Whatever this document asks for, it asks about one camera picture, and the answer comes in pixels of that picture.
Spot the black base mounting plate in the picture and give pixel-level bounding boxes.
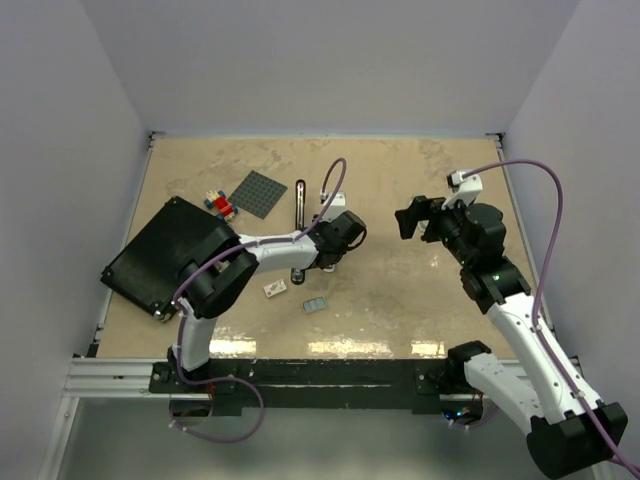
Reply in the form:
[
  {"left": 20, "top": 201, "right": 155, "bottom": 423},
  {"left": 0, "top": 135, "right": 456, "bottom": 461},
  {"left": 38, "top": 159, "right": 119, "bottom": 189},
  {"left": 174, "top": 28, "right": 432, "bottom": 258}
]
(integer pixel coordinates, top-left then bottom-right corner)
[{"left": 149, "top": 359, "right": 486, "bottom": 422}]

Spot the purple cable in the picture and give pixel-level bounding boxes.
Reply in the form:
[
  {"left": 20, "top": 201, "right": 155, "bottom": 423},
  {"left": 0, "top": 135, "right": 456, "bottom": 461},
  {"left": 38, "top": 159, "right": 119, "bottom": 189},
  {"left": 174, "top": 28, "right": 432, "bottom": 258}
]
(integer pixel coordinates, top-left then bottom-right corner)
[
  {"left": 447, "top": 159, "right": 640, "bottom": 476},
  {"left": 168, "top": 158, "right": 348, "bottom": 444}
]

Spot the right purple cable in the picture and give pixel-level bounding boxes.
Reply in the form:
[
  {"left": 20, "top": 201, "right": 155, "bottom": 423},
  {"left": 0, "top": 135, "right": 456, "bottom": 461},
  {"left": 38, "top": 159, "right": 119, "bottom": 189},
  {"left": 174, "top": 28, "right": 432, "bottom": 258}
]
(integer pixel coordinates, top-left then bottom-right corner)
[{"left": 447, "top": 159, "right": 640, "bottom": 476}]

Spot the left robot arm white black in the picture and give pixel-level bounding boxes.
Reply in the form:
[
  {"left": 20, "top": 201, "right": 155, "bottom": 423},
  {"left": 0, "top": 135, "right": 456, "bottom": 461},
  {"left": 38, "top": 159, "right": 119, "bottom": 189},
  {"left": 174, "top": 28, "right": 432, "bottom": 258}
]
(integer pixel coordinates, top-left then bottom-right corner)
[{"left": 171, "top": 210, "right": 367, "bottom": 392}]

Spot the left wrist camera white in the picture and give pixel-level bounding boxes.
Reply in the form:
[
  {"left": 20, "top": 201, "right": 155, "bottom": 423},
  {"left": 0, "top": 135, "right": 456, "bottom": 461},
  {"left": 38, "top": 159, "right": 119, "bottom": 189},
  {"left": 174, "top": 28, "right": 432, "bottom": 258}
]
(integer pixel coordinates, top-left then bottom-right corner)
[{"left": 319, "top": 191, "right": 347, "bottom": 222}]

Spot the staple box tray with staples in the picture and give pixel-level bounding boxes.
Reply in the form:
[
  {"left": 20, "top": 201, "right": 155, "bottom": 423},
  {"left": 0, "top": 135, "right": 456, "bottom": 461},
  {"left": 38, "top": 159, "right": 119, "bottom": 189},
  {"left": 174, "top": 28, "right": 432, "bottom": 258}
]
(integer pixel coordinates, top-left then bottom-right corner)
[{"left": 302, "top": 297, "right": 327, "bottom": 314}]

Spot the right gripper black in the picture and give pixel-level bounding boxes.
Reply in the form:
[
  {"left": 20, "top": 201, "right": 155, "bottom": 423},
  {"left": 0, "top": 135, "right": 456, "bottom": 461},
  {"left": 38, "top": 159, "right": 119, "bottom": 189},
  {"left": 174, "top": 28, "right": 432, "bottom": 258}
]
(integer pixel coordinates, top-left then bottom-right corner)
[{"left": 395, "top": 192, "right": 474, "bottom": 267}]

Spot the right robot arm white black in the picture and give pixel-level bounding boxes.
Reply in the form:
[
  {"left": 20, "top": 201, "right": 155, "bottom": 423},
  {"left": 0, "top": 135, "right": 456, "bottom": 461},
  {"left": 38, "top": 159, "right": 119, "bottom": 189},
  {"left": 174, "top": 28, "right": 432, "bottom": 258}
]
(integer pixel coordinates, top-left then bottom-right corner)
[{"left": 395, "top": 196, "right": 628, "bottom": 479}]

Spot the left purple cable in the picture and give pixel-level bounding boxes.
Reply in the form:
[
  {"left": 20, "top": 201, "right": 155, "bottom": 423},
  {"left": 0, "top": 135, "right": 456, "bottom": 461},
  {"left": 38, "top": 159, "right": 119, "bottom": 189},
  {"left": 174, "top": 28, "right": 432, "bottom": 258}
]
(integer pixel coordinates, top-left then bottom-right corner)
[{"left": 168, "top": 158, "right": 348, "bottom": 444}]

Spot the black flat case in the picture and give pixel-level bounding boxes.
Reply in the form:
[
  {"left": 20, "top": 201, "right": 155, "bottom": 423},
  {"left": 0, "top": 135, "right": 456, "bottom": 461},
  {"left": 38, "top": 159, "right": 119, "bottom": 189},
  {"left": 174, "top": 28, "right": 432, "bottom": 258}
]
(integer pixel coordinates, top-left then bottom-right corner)
[{"left": 100, "top": 196, "right": 237, "bottom": 322}]

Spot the black stapler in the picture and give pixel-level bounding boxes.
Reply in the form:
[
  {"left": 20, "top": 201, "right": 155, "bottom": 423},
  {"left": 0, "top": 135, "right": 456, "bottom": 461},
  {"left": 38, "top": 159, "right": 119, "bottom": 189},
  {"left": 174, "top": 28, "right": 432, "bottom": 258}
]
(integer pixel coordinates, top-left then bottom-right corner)
[{"left": 289, "top": 178, "right": 309, "bottom": 286}]

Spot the light green stapler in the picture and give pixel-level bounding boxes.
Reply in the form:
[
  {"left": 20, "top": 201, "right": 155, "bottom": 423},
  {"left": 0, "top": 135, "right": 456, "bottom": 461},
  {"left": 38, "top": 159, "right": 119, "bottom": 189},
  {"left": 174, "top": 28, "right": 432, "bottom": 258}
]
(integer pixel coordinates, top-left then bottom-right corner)
[{"left": 419, "top": 221, "right": 430, "bottom": 242}]

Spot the white staple box sleeve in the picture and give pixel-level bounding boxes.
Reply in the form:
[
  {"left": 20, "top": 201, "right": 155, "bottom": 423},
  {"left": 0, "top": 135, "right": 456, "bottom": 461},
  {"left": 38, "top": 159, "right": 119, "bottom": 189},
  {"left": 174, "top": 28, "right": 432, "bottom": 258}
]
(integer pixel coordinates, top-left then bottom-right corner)
[{"left": 263, "top": 279, "right": 288, "bottom": 298}]

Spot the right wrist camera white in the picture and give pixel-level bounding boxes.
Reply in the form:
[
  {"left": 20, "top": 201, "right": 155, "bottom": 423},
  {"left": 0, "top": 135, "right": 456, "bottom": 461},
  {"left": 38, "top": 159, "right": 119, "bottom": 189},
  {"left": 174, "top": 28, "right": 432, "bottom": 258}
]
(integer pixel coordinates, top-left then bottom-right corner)
[{"left": 441, "top": 170, "right": 483, "bottom": 210}]

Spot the grey lego baseplate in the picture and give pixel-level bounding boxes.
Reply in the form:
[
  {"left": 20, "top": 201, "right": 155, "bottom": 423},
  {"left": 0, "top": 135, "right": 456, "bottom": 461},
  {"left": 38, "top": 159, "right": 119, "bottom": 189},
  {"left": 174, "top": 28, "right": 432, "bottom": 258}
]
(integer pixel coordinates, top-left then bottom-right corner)
[{"left": 230, "top": 170, "right": 287, "bottom": 219}]

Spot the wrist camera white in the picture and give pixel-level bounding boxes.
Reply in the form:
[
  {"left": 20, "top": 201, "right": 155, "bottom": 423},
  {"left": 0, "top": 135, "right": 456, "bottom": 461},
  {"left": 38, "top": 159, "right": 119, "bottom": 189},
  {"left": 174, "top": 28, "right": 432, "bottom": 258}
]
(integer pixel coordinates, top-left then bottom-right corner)
[
  {"left": 319, "top": 191, "right": 347, "bottom": 222},
  {"left": 441, "top": 170, "right": 483, "bottom": 210}
]

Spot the red blue lego car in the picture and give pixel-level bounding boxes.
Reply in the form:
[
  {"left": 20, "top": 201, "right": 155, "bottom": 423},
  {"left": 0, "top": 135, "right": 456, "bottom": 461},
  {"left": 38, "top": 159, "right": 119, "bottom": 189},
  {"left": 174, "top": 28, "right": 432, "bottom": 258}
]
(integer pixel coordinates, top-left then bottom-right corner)
[{"left": 203, "top": 190, "right": 239, "bottom": 221}]

